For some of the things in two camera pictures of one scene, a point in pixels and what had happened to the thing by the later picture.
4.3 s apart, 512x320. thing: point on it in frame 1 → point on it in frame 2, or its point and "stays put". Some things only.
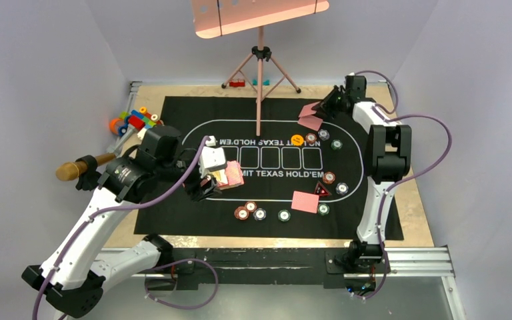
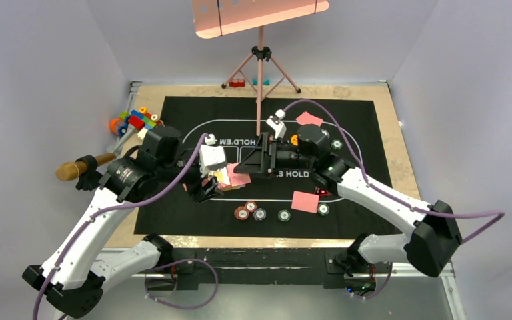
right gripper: [327, 103] → [263, 158]
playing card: [307, 110] → [307, 119]
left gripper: [198, 191] stays put
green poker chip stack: [284, 215] stays put
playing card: [311, 122] stays put
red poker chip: [251, 206] stays put
